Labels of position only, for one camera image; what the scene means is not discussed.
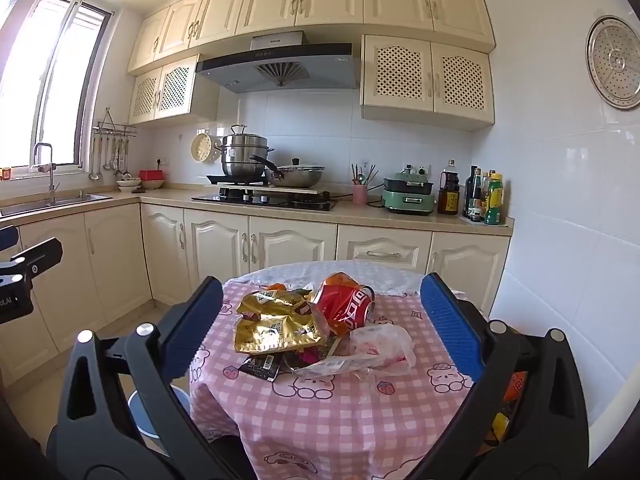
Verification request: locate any clear plastic wrapper bag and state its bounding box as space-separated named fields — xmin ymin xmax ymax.
xmin=294 ymin=324 xmax=418 ymax=379

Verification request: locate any gold snack bag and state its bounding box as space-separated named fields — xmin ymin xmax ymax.
xmin=233 ymin=289 xmax=330 ymax=356

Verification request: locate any black snack packet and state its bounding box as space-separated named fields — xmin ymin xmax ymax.
xmin=239 ymin=353 xmax=283 ymax=382

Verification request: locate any crushed red cola can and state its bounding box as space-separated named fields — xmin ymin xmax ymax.
xmin=312 ymin=272 xmax=375 ymax=337

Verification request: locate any light blue trash bin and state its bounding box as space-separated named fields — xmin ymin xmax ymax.
xmin=126 ymin=384 xmax=192 ymax=442

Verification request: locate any kitchen window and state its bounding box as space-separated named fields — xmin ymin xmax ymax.
xmin=1 ymin=0 xmax=112 ymax=168

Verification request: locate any chrome sink faucet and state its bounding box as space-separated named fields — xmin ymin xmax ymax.
xmin=32 ymin=142 xmax=58 ymax=206

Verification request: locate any pink checkered tablecloth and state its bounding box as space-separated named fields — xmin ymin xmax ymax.
xmin=190 ymin=261 xmax=473 ymax=479

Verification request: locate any green oil bottle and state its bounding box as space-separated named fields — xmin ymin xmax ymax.
xmin=484 ymin=172 xmax=503 ymax=226

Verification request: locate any hanging utensil rack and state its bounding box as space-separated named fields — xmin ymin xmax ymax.
xmin=88 ymin=107 xmax=137 ymax=182

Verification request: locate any red bowl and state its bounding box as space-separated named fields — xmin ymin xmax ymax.
xmin=138 ymin=169 xmax=165 ymax=190

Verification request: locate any dark vinegar bottle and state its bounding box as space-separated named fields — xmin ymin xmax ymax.
xmin=463 ymin=166 xmax=483 ymax=222

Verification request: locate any green electric cooker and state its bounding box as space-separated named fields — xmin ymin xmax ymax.
xmin=382 ymin=171 xmax=435 ymax=216

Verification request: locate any black gas stove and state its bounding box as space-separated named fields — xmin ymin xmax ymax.
xmin=192 ymin=184 xmax=336 ymax=211

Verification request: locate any cream strainer basket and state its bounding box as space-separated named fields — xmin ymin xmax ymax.
xmin=190 ymin=129 xmax=220 ymax=164

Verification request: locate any pink utensil cup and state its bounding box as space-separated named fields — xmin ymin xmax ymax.
xmin=352 ymin=183 xmax=368 ymax=206

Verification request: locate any stainless steamer pot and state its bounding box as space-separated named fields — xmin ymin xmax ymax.
xmin=215 ymin=124 xmax=271 ymax=179

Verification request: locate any steel wok with lid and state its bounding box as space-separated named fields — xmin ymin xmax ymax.
xmin=250 ymin=155 xmax=326 ymax=188

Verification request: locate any upper lattice cabinet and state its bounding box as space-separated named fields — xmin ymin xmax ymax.
xmin=360 ymin=35 xmax=495 ymax=132

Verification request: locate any grey range hood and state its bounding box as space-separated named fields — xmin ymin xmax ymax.
xmin=195 ymin=37 xmax=358 ymax=94

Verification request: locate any round steel steamer tray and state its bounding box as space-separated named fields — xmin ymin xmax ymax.
xmin=586 ymin=15 xmax=640 ymax=110

